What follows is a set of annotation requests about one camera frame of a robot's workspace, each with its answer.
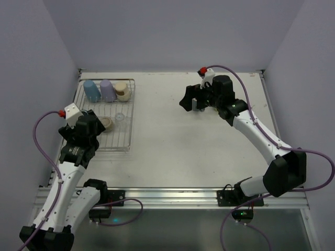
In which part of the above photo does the clear glass cup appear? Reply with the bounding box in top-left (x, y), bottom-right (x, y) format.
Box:
top-left (115, 112), bottom-right (131, 127)

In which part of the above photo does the lavender plastic cup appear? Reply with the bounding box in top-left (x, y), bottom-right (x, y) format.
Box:
top-left (100, 79), bottom-right (117, 102)

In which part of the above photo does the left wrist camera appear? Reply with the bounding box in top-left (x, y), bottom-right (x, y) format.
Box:
top-left (64, 103), bottom-right (83, 129)

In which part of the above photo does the light blue plastic cup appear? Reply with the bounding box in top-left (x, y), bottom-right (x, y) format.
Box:
top-left (83, 79), bottom-right (101, 103)

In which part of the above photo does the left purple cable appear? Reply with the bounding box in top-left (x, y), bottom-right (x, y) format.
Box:
top-left (18, 110), bottom-right (66, 251)

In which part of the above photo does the aluminium mounting rail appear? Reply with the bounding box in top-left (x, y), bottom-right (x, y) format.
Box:
top-left (35, 186), bottom-right (308, 210)

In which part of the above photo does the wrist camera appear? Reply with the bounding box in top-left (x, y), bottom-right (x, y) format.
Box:
top-left (64, 103), bottom-right (83, 129)
top-left (198, 67), bottom-right (216, 89)

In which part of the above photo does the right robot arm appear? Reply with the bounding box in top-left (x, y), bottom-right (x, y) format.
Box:
top-left (179, 75), bottom-right (307, 206)

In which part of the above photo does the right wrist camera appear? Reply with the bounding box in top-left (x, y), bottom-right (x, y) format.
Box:
top-left (198, 67), bottom-right (216, 89)

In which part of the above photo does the beige cup with brown band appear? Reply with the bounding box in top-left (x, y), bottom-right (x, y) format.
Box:
top-left (115, 82), bottom-right (131, 102)

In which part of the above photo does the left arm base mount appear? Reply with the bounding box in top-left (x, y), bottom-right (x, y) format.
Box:
top-left (88, 189), bottom-right (126, 223)

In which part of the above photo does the wire dish rack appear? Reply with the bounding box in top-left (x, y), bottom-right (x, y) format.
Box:
top-left (71, 78), bottom-right (136, 151)

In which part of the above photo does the dark blue mug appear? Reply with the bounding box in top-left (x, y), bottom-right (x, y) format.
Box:
top-left (81, 110), bottom-right (90, 116)

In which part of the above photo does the grey blue ceramic mug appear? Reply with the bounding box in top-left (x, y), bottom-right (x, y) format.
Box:
top-left (192, 99), bottom-right (205, 112)

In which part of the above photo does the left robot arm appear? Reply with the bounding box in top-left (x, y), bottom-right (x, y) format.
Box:
top-left (19, 104), bottom-right (107, 250)

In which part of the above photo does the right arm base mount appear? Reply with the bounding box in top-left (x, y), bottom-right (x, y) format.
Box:
top-left (216, 184), bottom-right (264, 223)

